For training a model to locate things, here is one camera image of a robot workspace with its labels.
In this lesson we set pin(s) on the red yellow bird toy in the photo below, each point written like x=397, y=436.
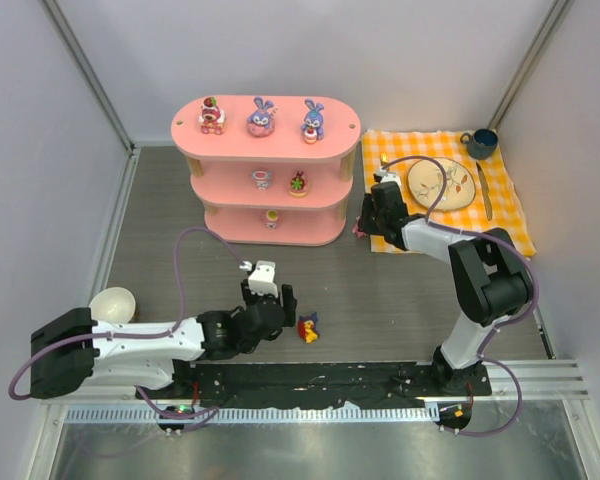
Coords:
x=307, y=328

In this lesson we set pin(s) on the white pink toy middle shelf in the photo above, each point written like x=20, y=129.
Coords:
x=262, y=179

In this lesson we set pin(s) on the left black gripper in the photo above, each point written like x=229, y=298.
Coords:
x=287, y=306

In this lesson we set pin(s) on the pink toy with yellow hat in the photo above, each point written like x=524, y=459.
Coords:
x=271, y=219

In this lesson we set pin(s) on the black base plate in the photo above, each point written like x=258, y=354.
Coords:
x=371, y=385

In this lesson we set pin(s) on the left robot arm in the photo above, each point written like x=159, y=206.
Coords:
x=76, y=350

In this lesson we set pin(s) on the white slotted cable duct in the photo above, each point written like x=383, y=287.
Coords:
x=348, y=413

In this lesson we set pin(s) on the gold knife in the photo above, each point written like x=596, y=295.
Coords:
x=485, y=193

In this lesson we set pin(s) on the yellow white checkered cloth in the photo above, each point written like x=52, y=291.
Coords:
x=507, y=211

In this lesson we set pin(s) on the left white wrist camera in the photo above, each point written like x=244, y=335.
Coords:
x=261, y=277

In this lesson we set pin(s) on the white ceramic bowl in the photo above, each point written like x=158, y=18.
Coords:
x=113, y=305

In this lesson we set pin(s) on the dark blue ceramic mug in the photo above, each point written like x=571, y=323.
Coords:
x=480, y=144

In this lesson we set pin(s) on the pink pig toy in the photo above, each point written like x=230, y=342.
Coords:
x=356, y=229

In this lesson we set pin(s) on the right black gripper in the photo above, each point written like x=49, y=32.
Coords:
x=368, y=220

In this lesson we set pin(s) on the purple bunny with cake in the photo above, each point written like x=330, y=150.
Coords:
x=313, y=123

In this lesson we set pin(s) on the pink three-tier wooden shelf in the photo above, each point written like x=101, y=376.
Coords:
x=221, y=167

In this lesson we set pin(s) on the pink bear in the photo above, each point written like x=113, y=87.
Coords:
x=298, y=185
x=212, y=118

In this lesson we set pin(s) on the cream decorated ceramic plate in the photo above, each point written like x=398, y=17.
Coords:
x=425, y=181

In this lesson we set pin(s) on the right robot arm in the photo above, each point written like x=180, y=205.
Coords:
x=491, y=278

